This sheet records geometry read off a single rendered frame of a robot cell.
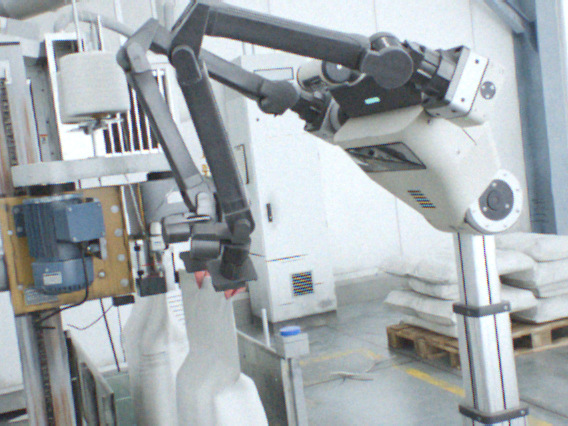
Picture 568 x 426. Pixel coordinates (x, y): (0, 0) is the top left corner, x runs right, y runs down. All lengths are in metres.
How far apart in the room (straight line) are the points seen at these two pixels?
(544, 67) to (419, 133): 6.08
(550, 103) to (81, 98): 6.08
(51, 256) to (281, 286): 4.17
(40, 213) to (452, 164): 1.02
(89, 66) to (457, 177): 0.96
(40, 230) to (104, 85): 0.40
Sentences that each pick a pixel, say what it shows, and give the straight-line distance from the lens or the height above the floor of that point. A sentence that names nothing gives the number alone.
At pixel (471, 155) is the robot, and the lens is 1.76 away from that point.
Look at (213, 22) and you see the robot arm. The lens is 1.44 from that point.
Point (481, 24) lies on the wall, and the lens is 7.85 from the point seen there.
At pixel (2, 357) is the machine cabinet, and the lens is 5.06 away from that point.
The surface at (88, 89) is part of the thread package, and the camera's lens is 2.09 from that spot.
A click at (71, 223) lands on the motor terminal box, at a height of 1.26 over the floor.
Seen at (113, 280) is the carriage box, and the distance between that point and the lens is 2.29.
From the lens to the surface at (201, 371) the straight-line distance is 2.06.
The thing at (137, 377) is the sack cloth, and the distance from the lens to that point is 2.69.
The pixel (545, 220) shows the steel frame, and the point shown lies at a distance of 8.02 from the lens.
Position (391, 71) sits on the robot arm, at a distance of 1.50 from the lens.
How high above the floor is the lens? 1.36
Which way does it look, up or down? 4 degrees down
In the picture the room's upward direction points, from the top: 7 degrees counter-clockwise
